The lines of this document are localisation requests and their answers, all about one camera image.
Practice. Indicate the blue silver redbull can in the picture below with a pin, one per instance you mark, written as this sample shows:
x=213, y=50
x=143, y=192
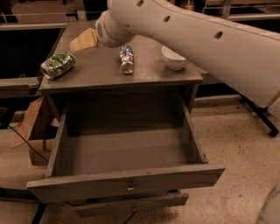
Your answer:
x=126, y=57

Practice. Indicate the brown cardboard box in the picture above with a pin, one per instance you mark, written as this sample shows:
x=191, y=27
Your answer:
x=39, y=129

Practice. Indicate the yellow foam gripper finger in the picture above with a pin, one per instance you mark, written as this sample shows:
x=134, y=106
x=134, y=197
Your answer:
x=86, y=40

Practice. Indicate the grey lower drawer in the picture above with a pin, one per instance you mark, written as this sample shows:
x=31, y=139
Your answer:
x=131, y=203

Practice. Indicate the grey wooden cabinet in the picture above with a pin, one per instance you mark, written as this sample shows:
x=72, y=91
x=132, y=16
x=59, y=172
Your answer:
x=102, y=68

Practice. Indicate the open grey top drawer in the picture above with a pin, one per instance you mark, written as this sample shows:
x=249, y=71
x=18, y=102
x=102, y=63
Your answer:
x=116, y=145

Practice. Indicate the green crushed soda can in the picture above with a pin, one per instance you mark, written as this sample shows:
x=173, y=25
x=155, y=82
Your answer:
x=57, y=65

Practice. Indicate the white ceramic bowl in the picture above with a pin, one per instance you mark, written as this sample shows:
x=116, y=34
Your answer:
x=173, y=60

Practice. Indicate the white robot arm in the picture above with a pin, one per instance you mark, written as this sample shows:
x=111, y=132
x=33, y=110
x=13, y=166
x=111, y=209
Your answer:
x=244, y=57

